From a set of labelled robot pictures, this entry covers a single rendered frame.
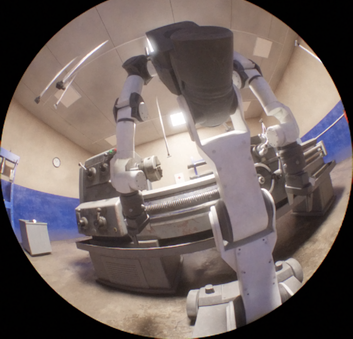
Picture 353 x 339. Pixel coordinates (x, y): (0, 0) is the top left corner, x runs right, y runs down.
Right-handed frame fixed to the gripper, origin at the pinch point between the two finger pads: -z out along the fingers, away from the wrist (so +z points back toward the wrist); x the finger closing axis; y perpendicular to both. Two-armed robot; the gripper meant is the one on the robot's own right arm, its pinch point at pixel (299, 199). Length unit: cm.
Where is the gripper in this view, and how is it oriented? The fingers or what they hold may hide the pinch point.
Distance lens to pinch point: 48.7
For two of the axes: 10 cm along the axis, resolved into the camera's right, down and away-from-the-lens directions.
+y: -9.4, 3.0, 1.8
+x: 2.1, 0.8, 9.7
